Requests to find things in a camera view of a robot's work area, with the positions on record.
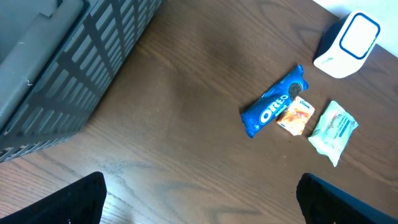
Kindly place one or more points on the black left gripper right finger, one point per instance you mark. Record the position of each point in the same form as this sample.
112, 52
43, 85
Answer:
321, 202

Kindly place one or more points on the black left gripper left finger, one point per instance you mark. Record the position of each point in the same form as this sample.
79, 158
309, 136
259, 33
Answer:
79, 202

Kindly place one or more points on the white barcode scanner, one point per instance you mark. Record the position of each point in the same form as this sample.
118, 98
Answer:
345, 46

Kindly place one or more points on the mint green snack packet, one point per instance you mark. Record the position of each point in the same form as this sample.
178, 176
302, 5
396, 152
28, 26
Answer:
332, 132

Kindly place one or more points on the grey plastic mesh basket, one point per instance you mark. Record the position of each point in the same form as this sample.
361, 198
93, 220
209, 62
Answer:
57, 60

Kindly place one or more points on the blue Oreo cookie pack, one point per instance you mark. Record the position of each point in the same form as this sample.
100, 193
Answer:
274, 101

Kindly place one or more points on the small orange snack box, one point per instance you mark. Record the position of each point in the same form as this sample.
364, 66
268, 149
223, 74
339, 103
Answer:
296, 116

